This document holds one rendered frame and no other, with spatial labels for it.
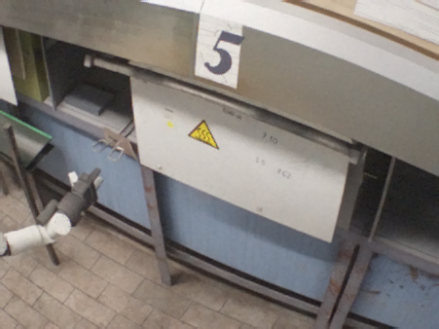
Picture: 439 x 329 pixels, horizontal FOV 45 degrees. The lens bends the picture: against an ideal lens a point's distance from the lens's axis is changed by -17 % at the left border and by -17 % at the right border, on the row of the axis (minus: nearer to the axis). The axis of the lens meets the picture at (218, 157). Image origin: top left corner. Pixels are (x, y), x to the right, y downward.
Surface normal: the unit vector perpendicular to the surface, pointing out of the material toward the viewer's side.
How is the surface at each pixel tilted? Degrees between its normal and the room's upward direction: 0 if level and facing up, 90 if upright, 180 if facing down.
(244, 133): 90
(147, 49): 80
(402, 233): 0
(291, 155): 90
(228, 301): 0
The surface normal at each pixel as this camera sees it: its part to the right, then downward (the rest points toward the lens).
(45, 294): -0.01, -0.70
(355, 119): -0.49, 0.49
